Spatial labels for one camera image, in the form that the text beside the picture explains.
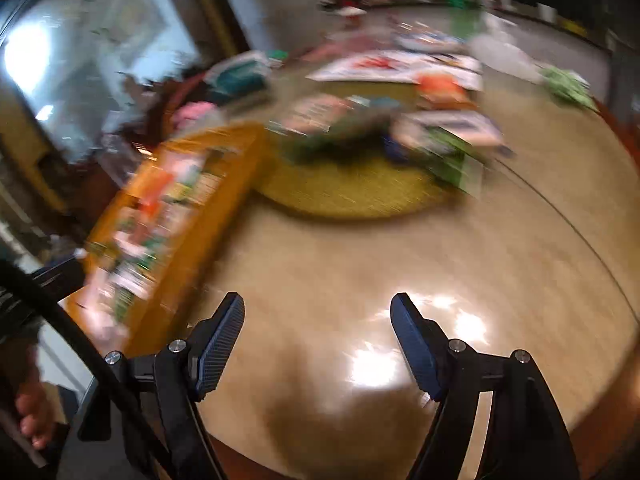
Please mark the person's left hand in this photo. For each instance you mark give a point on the person's left hand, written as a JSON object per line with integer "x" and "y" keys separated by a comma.
{"x": 35, "y": 417}

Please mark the clear plastic bag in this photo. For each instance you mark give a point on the clear plastic bag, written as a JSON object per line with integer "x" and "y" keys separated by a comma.
{"x": 500, "y": 52}

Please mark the yellow tray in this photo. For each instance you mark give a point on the yellow tray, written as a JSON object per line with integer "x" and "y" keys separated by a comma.
{"x": 210, "y": 220}

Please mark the heap of assorted packets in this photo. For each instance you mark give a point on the heap of assorted packets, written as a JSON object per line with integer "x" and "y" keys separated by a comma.
{"x": 135, "y": 270}

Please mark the yellow round mat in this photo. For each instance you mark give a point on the yellow round mat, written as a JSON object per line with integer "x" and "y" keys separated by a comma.
{"x": 350, "y": 192}

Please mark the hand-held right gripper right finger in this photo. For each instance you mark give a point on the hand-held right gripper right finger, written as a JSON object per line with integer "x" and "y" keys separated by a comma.
{"x": 415, "y": 345}

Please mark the framed wall picture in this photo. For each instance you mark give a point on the framed wall picture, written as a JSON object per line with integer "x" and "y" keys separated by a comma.
{"x": 135, "y": 10}

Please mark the small orange packet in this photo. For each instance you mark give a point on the small orange packet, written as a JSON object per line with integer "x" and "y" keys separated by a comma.
{"x": 442, "y": 87}

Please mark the red white bottle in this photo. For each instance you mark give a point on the red white bottle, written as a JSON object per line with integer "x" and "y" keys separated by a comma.
{"x": 350, "y": 10}

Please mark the white printed box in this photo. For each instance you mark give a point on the white printed box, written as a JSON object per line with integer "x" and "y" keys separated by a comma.
{"x": 450, "y": 125}

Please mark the pink cloth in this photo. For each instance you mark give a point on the pink cloth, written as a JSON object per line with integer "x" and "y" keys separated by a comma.
{"x": 195, "y": 112}

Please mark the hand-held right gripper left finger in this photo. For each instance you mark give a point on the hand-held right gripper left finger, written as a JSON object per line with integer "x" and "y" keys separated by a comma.
{"x": 220, "y": 345}

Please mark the teal tissue box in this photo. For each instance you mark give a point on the teal tissue box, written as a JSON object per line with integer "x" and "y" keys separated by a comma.
{"x": 237, "y": 77}

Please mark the printed flyer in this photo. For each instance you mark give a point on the printed flyer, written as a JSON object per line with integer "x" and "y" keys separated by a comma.
{"x": 380, "y": 67}

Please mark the plate with food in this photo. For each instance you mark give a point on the plate with food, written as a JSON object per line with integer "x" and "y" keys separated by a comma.
{"x": 430, "y": 40}

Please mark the pile of green sachets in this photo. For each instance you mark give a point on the pile of green sachets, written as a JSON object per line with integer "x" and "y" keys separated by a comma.
{"x": 455, "y": 162}

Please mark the green plastic bag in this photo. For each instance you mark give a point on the green plastic bag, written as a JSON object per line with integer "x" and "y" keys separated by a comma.
{"x": 565, "y": 85}

